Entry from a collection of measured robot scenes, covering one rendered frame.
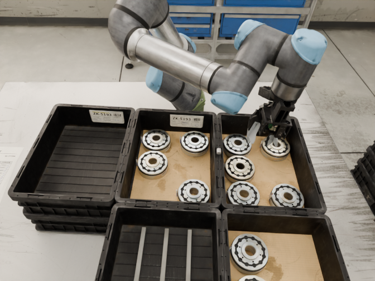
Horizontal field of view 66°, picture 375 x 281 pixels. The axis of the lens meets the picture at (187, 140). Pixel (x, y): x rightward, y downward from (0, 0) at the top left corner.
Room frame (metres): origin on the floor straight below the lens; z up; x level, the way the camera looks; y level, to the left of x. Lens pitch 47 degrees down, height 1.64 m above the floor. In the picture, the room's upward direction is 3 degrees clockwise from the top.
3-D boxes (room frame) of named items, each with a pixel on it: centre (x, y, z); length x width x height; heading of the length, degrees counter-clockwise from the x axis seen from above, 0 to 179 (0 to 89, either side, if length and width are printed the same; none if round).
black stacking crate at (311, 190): (0.61, -0.25, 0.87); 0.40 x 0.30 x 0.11; 0
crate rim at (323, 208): (0.61, -0.25, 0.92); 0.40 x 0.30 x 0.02; 0
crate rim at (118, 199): (0.61, 0.05, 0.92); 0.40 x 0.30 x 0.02; 0
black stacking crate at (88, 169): (0.60, 0.35, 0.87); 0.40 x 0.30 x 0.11; 0
